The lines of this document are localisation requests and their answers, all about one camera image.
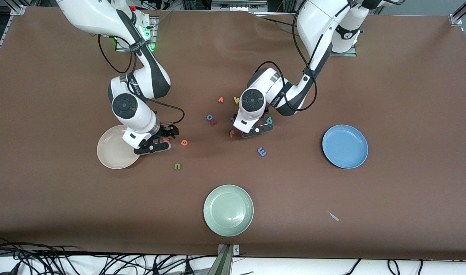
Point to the small white paper scrap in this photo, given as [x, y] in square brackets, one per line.
[334, 217]

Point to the grey metal camera bracket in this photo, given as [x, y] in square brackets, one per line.
[227, 263]

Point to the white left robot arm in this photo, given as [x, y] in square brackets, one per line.
[317, 19]

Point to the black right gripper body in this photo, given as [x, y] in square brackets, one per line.
[166, 131]

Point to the brown table cover sheet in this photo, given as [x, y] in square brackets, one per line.
[408, 114]

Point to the blue round plate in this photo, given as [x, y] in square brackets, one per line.
[345, 146]

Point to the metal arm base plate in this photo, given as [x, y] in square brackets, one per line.
[345, 54]
[154, 26]

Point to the aluminium frame corner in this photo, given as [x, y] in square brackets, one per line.
[456, 18]
[18, 10]

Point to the pale green round plate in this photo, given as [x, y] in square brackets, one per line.
[228, 210]

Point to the blue foam letter m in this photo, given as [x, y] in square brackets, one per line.
[262, 151]

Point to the beige round plate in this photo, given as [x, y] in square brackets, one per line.
[110, 152]

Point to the grey metal frame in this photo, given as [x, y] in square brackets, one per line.
[236, 5]

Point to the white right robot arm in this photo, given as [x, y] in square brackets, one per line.
[87, 15]

